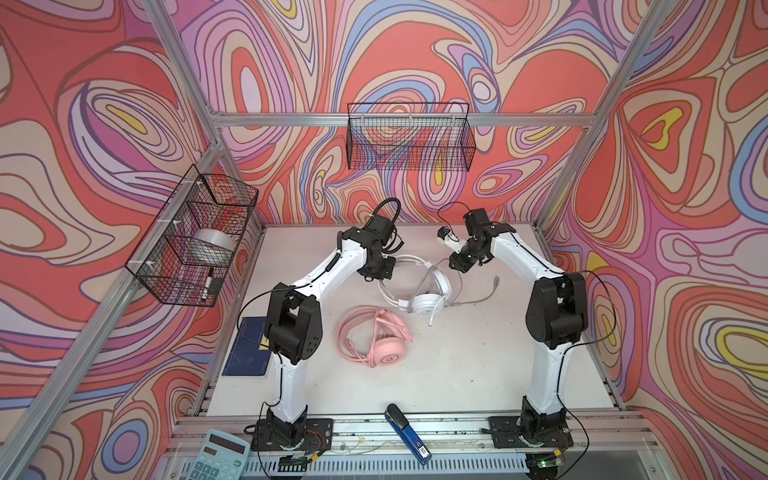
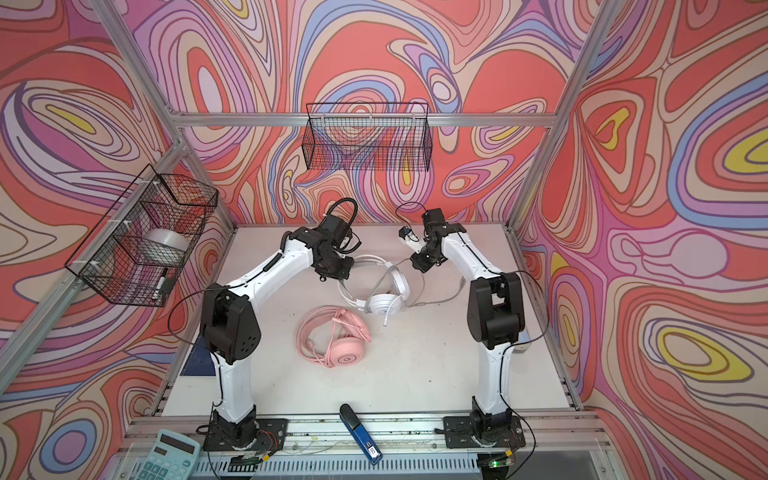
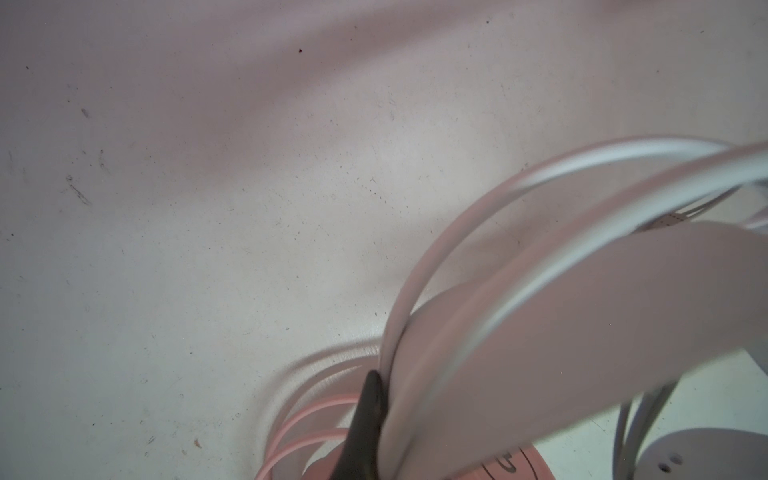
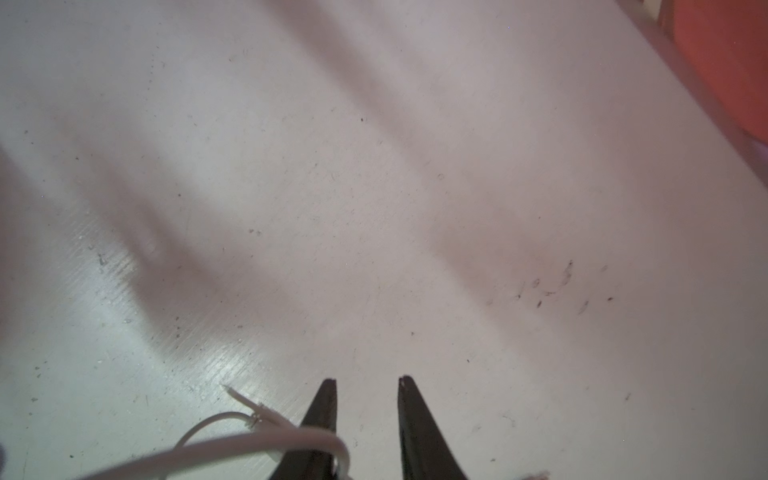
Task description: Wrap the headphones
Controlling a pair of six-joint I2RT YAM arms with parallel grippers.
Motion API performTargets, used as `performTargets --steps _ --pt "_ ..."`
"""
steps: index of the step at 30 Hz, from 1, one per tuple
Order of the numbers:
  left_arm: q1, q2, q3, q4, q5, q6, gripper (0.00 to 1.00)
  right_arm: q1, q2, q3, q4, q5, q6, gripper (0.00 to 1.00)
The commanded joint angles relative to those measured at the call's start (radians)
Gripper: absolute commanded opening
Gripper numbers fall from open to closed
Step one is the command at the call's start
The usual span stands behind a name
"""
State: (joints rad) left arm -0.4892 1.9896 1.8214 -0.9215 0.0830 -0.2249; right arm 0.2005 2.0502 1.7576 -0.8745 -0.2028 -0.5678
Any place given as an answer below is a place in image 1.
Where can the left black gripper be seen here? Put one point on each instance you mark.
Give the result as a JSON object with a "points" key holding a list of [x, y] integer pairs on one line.
{"points": [[388, 271]]}

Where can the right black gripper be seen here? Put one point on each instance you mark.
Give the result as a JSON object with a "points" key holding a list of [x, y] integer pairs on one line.
{"points": [[461, 265]]}

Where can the white headphones with grey cable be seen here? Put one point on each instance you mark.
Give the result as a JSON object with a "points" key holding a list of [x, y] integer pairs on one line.
{"points": [[434, 292]]}

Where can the pink headphones with cable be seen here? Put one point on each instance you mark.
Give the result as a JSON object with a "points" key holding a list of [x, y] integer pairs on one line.
{"points": [[389, 335]]}

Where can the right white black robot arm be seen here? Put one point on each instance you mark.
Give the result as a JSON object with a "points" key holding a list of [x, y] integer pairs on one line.
{"points": [[555, 318]]}

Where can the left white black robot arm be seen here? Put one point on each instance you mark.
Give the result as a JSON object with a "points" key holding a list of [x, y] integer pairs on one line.
{"points": [[294, 326]]}

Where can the white tape roll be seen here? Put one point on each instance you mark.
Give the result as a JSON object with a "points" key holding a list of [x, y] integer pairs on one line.
{"points": [[211, 247]]}

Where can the dark blue notebook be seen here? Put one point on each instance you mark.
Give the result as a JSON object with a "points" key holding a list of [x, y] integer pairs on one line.
{"points": [[249, 355]]}

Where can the blue black stapler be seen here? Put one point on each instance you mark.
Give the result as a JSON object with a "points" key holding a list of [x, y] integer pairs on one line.
{"points": [[400, 424]]}

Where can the light green calculator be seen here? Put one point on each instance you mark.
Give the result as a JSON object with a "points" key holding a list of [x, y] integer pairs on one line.
{"points": [[222, 456]]}

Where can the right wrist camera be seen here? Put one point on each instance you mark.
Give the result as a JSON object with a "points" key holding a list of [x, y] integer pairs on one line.
{"points": [[448, 238]]}

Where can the black wire basket back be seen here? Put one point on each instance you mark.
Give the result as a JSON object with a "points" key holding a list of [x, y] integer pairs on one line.
{"points": [[409, 136]]}

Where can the black wire basket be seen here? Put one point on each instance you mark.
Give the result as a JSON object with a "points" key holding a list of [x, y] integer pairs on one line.
{"points": [[186, 256], [409, 136]]}

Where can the black wire basket left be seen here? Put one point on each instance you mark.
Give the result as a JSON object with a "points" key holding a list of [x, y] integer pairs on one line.
{"points": [[186, 256]]}

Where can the aluminium front rail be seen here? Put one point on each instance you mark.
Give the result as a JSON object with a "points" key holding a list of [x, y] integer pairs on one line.
{"points": [[594, 445]]}

